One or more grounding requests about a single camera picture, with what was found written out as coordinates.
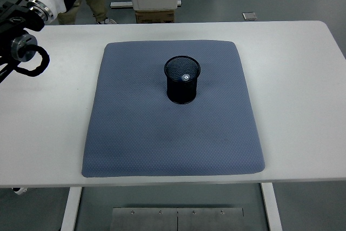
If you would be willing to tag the blue marker pen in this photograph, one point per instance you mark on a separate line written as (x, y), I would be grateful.
(185, 77)

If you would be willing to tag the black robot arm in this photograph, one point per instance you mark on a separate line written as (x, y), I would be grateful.
(19, 22)

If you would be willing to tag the black mesh pen holder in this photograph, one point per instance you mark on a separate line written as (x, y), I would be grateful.
(181, 93)

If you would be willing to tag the brown cardboard box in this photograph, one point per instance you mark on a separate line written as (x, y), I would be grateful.
(155, 16)

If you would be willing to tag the blue-grey padded mat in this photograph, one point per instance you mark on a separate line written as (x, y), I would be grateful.
(173, 139)

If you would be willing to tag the small white black object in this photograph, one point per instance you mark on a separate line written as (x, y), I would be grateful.
(20, 190)

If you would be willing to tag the small grey floor plate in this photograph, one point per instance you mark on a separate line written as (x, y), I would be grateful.
(250, 16)

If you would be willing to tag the white table leg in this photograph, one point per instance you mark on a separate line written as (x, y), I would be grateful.
(271, 209)
(70, 209)

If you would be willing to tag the grey metal plate with screws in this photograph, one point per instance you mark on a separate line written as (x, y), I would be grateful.
(211, 220)
(143, 220)

